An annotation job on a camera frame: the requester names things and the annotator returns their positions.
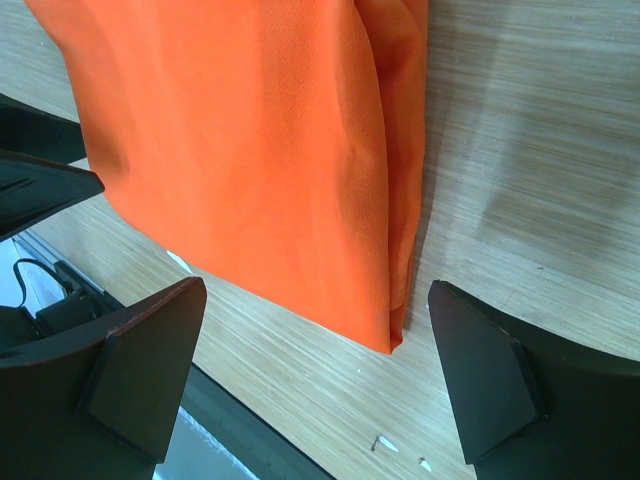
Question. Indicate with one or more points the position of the white paper scrap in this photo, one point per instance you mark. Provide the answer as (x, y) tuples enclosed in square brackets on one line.
[(381, 441)]

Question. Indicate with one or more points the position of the aluminium front frame rail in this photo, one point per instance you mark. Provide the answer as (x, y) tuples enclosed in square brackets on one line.
[(40, 250)]

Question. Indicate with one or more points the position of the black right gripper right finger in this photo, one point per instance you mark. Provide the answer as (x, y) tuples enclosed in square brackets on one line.
[(530, 404)]

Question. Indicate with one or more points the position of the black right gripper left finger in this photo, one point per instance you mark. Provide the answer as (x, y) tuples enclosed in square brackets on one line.
[(100, 400)]

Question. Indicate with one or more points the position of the orange t shirt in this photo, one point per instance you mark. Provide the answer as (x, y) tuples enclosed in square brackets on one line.
[(278, 145)]

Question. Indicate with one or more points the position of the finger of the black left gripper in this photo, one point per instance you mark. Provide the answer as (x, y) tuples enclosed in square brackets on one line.
[(29, 131), (33, 189)]

